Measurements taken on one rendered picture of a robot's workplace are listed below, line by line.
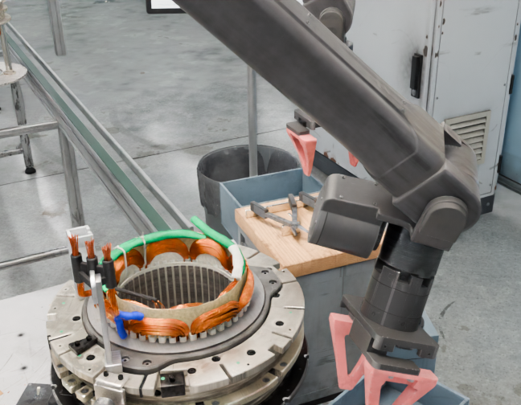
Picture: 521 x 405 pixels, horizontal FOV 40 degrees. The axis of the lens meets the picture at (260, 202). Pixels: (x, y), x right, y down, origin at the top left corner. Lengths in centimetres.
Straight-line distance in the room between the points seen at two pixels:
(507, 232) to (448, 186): 286
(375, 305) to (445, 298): 224
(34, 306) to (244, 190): 51
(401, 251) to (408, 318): 6
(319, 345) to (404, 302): 48
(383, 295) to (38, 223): 299
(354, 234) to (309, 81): 16
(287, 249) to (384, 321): 41
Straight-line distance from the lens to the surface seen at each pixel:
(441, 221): 61
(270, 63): 55
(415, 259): 66
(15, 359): 139
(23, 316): 150
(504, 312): 289
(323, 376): 119
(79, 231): 91
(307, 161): 109
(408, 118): 59
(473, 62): 318
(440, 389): 84
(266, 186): 131
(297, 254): 105
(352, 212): 64
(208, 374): 79
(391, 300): 67
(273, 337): 84
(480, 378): 255
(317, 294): 108
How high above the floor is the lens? 161
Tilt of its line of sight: 27 degrees down
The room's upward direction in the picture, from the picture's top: 1 degrees counter-clockwise
